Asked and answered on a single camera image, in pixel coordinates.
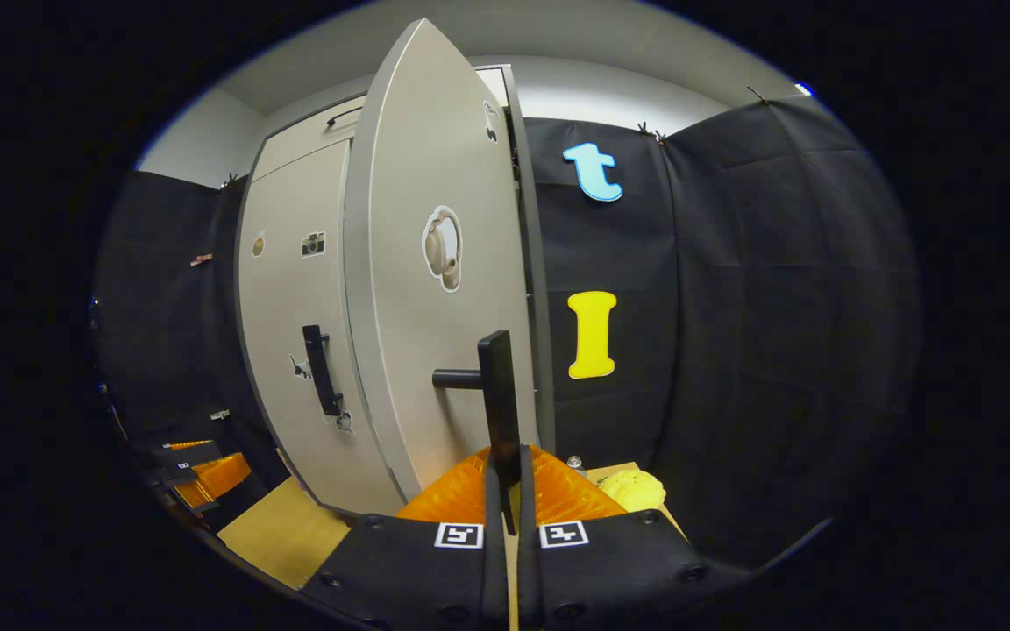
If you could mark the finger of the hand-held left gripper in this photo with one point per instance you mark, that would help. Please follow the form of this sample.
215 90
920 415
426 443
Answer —
194 454
224 473

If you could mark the black backdrop cloth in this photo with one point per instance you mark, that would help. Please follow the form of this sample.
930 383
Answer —
777 333

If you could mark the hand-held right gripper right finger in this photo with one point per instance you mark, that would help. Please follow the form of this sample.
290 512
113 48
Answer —
529 570

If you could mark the grey cabinet door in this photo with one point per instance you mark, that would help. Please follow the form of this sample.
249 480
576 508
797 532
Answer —
417 158
290 298

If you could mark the grey double-door shoe cabinet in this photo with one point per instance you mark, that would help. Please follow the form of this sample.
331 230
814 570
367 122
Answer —
540 263

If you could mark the yellow lumpy object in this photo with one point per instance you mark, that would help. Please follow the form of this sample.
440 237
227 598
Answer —
635 489

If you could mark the green plastic bottle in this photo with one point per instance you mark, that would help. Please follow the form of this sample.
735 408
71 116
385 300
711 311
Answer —
575 463

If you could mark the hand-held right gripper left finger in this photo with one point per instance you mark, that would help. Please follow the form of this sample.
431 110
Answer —
494 570

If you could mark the grey cabinet drawer front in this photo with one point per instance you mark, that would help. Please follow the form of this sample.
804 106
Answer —
303 145

